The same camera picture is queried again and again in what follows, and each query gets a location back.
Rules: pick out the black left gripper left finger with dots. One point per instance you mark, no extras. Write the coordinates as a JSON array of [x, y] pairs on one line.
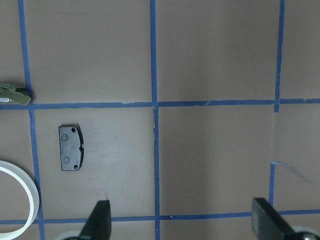
[[99, 223]]

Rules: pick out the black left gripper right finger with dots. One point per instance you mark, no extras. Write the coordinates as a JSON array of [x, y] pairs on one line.
[[266, 222]]

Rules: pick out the black brake pad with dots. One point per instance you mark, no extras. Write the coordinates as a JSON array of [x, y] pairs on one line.
[[71, 147]]

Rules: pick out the olive metal brake shoe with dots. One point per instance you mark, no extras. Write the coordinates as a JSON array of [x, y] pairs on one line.
[[9, 92]]

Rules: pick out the white curved plastic bracket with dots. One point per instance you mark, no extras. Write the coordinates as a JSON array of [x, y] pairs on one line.
[[19, 197]]

